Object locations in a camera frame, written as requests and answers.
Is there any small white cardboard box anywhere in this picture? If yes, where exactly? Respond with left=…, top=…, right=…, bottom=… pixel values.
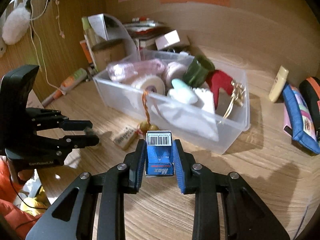
left=155, top=30, right=190, bottom=50

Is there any red cloth pouch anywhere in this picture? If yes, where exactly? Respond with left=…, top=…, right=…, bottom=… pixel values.
left=206, top=69, right=234, bottom=109

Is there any clear plastic storage bin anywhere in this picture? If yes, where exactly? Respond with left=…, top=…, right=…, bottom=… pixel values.
left=93, top=59, right=250, bottom=154

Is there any stack of books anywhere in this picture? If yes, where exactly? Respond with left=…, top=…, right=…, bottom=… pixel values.
left=123, top=19, right=170, bottom=50

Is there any blue staple box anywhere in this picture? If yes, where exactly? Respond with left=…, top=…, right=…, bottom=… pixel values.
left=145, top=130, right=174, bottom=177

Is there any pink rope bundle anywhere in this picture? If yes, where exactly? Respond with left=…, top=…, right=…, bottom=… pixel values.
left=107, top=59, right=167, bottom=82

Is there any cream lotion bottle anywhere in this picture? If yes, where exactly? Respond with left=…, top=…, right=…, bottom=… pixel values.
left=268, top=66, right=289, bottom=102

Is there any red white glue stick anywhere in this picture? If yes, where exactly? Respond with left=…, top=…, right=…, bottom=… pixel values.
left=132, top=17, right=150, bottom=23

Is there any blue pencil case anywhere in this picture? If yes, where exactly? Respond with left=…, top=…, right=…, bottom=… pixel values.
left=283, top=83, right=319, bottom=154

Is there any white tape roll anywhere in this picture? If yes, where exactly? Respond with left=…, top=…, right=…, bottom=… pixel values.
left=131, top=75, right=165, bottom=95

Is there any person's left hand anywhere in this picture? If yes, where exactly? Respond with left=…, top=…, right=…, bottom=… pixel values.
left=7, top=159, right=34, bottom=185

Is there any green orange tube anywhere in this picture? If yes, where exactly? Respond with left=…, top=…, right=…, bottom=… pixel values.
left=42, top=68, right=87, bottom=107

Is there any dark green glass bottle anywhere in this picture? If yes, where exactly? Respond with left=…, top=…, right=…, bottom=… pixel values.
left=182, top=55, right=215, bottom=88

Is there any black orange zip pouch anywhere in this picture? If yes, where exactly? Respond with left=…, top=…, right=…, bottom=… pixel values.
left=299, top=76, right=319, bottom=141

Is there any white pink jar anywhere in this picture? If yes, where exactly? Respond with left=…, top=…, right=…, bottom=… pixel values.
left=162, top=61, right=188, bottom=88

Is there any white printed paper sheet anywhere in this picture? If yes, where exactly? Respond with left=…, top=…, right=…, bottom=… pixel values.
left=88, top=14, right=108, bottom=41

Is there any pink notebook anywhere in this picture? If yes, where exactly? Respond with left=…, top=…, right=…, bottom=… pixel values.
left=283, top=105, right=293, bottom=137

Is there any orange book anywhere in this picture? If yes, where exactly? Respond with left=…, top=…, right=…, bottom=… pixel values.
left=80, top=40, right=93, bottom=64

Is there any gold bell charm with tag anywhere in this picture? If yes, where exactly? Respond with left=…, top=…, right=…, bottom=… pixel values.
left=113, top=90, right=159, bottom=150

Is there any teal tube with clear cap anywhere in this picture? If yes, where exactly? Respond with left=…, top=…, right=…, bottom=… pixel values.
left=168, top=79, right=198, bottom=105

